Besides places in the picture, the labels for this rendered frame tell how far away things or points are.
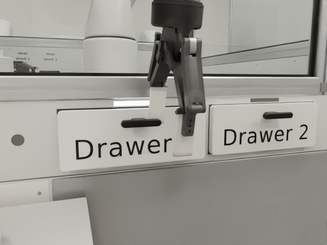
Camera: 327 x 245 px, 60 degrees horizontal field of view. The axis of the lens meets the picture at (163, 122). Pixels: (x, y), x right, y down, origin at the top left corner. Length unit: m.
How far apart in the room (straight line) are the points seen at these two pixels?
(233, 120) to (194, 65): 0.30
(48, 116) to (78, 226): 0.21
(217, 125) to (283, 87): 0.21
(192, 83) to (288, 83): 0.41
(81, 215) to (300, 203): 0.57
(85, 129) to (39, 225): 0.17
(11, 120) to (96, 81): 0.17
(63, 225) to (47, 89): 0.24
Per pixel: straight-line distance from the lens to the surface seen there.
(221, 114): 0.63
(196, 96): 0.37
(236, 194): 0.72
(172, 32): 0.42
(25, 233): 0.49
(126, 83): 0.57
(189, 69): 0.37
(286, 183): 0.81
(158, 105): 0.52
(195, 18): 0.41
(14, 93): 0.57
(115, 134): 0.54
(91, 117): 0.53
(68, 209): 0.54
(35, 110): 0.57
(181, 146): 0.41
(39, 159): 0.58
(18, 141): 0.58
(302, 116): 0.77
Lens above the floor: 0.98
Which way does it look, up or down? 8 degrees down
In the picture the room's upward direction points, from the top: straight up
